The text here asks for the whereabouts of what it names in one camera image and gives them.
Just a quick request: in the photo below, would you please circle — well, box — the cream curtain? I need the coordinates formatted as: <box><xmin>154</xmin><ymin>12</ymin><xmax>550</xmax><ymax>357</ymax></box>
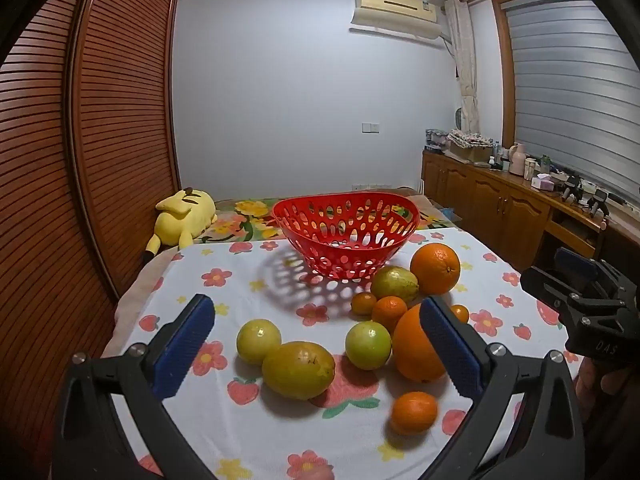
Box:
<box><xmin>444</xmin><ymin>0</ymin><xmax>482</xmax><ymax>135</ymax></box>

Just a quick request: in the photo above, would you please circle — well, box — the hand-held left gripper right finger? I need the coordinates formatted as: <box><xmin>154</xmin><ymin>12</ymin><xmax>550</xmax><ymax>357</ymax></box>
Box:
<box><xmin>419</xmin><ymin>296</ymin><xmax>586</xmax><ymax>480</ymax></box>

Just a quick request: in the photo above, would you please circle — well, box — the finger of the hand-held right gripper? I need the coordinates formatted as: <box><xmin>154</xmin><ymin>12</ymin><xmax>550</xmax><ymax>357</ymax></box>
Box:
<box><xmin>554</xmin><ymin>247</ymin><xmax>608</xmax><ymax>287</ymax></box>
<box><xmin>520</xmin><ymin>266</ymin><xmax>587</xmax><ymax>317</ymax></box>

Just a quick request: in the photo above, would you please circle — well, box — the clear storage box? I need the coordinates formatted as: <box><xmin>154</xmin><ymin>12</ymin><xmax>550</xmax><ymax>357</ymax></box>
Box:
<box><xmin>425</xmin><ymin>128</ymin><xmax>451</xmax><ymax>154</ymax></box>

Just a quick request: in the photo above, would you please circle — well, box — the yellow plush toy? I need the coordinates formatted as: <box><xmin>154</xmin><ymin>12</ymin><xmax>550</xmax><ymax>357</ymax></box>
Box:
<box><xmin>142</xmin><ymin>187</ymin><xmax>218</xmax><ymax>263</ymax></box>

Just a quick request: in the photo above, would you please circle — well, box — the red perforated plastic basket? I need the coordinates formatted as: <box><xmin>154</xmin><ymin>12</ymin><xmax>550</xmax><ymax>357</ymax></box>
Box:
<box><xmin>272</xmin><ymin>191</ymin><xmax>420</xmax><ymax>281</ymax></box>

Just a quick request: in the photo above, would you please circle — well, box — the wooden slatted wardrobe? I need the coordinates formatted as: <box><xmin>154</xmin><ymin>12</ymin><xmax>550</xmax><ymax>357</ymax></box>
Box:
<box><xmin>0</xmin><ymin>0</ymin><xmax>182</xmax><ymax>461</ymax></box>

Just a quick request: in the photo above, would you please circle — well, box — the person's right hand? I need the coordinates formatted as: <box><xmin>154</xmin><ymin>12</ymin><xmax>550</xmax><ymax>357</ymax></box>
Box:
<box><xmin>575</xmin><ymin>355</ymin><xmax>640</xmax><ymax>413</ymax></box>

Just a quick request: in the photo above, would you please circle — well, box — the grey window blind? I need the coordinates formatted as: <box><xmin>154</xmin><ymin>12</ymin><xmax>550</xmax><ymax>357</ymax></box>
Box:
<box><xmin>505</xmin><ymin>0</ymin><xmax>640</xmax><ymax>203</ymax></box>

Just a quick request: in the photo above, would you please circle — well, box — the wall air conditioner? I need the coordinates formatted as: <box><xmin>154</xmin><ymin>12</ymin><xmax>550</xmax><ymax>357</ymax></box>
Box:
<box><xmin>350</xmin><ymin>0</ymin><xmax>449</xmax><ymax>41</ymax></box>

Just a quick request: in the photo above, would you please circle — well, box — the white strawberry print tablecloth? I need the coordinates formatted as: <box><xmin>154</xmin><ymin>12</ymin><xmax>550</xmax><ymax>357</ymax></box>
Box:
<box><xmin>102</xmin><ymin>227</ymin><xmax>581</xmax><ymax>480</ymax></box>

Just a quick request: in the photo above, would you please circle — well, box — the small yellow-green lemon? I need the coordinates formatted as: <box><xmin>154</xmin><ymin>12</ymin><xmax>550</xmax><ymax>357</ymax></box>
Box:
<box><xmin>370</xmin><ymin>266</ymin><xmax>420</xmax><ymax>305</ymax></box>

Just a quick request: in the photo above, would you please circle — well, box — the green lime fruit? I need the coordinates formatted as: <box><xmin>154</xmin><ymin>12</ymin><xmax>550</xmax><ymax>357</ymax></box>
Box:
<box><xmin>345</xmin><ymin>321</ymin><xmax>392</xmax><ymax>371</ymax></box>

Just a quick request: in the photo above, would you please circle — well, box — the floral blanket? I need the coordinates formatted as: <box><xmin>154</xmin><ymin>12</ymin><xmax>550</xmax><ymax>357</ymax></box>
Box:
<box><xmin>197</xmin><ymin>194</ymin><xmax>448</xmax><ymax>245</ymax></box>

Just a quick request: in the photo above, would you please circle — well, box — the large orange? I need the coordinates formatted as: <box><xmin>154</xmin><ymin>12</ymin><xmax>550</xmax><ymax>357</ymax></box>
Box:
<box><xmin>410</xmin><ymin>243</ymin><xmax>461</xmax><ymax>296</ymax></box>
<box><xmin>391</xmin><ymin>304</ymin><xmax>448</xmax><ymax>383</ymax></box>

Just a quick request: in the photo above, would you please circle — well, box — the yellow-green round pear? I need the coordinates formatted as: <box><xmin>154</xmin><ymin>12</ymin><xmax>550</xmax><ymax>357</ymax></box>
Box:
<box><xmin>236</xmin><ymin>319</ymin><xmax>282</xmax><ymax>365</ymax></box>

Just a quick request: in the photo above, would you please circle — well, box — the pink kettle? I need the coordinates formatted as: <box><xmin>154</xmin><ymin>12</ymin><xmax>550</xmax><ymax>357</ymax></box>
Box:
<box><xmin>508</xmin><ymin>142</ymin><xmax>528</xmax><ymax>177</ymax></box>

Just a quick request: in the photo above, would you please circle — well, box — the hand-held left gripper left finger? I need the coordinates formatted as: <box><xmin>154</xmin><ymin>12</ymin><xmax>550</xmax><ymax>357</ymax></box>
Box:
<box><xmin>52</xmin><ymin>294</ymin><xmax>218</xmax><ymax>480</ymax></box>

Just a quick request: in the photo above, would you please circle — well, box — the wooden sideboard cabinet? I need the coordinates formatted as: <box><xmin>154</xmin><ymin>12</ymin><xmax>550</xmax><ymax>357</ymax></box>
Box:
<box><xmin>421</xmin><ymin>149</ymin><xmax>626</xmax><ymax>281</ymax></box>

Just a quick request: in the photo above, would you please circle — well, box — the large yellow-green lemon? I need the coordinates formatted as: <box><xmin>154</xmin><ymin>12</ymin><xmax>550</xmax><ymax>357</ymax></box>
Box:
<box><xmin>261</xmin><ymin>341</ymin><xmax>336</xmax><ymax>401</ymax></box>

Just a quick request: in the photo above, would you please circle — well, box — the cardboard box with cloth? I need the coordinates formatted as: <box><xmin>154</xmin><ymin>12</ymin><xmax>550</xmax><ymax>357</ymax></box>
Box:
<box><xmin>446</xmin><ymin>129</ymin><xmax>494</xmax><ymax>163</ymax></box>

